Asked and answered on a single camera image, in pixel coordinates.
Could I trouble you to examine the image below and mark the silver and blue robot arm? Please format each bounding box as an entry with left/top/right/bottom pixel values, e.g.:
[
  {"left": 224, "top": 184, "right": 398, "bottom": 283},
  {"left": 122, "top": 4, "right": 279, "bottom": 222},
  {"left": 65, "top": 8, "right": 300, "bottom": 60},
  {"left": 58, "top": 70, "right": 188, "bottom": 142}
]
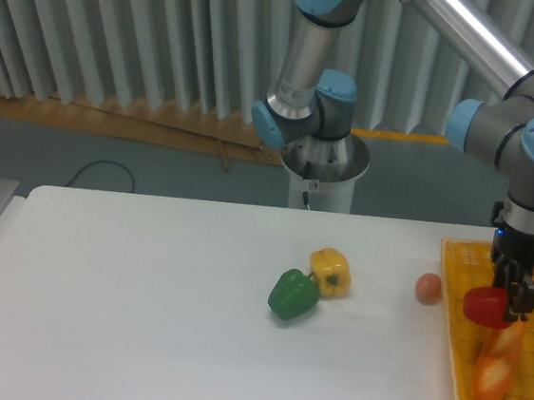
[{"left": 251, "top": 0, "right": 534, "bottom": 329}]

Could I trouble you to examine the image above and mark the yellow woven basket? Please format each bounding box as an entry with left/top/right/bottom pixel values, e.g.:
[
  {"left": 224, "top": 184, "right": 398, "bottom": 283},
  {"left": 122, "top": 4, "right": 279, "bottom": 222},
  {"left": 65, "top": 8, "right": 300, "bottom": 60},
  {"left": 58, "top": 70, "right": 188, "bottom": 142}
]
[{"left": 441, "top": 238, "right": 534, "bottom": 400}]

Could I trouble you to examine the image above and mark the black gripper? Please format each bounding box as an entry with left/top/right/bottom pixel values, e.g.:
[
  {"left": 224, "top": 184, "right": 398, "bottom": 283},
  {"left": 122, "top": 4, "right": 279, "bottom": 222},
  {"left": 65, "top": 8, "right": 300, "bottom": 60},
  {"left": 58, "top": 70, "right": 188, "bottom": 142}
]
[{"left": 490, "top": 224, "right": 534, "bottom": 322}]

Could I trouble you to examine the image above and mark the yellow bell pepper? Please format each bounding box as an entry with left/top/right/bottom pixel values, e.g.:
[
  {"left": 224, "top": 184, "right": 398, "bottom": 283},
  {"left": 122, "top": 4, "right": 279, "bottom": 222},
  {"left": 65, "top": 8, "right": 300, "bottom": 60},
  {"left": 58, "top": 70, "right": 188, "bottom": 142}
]
[{"left": 309, "top": 247, "right": 352, "bottom": 298}]

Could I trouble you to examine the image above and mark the toy baguette bread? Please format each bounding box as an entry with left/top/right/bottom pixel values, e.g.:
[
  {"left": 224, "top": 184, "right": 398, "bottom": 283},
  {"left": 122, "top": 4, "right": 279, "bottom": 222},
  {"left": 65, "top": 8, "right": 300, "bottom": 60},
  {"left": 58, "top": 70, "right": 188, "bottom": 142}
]
[{"left": 470, "top": 321, "right": 528, "bottom": 400}]

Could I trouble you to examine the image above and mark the brown egg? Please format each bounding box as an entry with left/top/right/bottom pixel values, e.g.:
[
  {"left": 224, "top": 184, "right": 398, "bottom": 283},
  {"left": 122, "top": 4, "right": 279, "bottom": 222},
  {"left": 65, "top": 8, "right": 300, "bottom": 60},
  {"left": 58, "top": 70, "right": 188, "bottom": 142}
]
[{"left": 414, "top": 273, "right": 442, "bottom": 305}]

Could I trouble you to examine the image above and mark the red bell pepper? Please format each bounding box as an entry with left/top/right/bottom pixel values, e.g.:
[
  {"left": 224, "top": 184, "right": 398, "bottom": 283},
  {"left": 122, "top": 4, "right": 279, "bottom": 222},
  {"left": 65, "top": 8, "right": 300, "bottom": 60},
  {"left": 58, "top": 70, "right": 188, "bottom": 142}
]
[{"left": 462, "top": 286, "right": 512, "bottom": 330}]

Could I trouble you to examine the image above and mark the flat brown cardboard sheet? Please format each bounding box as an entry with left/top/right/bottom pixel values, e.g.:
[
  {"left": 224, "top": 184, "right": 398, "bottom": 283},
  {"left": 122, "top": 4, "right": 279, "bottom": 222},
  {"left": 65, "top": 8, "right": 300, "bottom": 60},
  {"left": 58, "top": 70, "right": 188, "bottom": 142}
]
[{"left": 0, "top": 93, "right": 281, "bottom": 170}]

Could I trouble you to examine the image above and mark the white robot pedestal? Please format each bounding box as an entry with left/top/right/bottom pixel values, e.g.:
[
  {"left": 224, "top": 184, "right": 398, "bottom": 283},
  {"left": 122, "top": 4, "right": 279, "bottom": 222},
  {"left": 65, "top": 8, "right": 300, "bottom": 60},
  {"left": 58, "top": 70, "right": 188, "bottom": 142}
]
[{"left": 281, "top": 134, "right": 370, "bottom": 214}]

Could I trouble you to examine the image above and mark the black floor cable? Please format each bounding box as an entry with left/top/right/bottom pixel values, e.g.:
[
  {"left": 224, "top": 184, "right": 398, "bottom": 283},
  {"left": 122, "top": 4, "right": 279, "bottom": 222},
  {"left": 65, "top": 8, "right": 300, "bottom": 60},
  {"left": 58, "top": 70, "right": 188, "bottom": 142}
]
[{"left": 61, "top": 155, "right": 138, "bottom": 195}]

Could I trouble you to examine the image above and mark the green bell pepper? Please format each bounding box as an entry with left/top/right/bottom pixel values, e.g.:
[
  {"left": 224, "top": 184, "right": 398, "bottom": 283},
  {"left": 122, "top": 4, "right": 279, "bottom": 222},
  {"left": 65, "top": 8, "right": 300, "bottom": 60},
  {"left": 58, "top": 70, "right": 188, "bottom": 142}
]
[{"left": 267, "top": 269, "right": 320, "bottom": 321}]

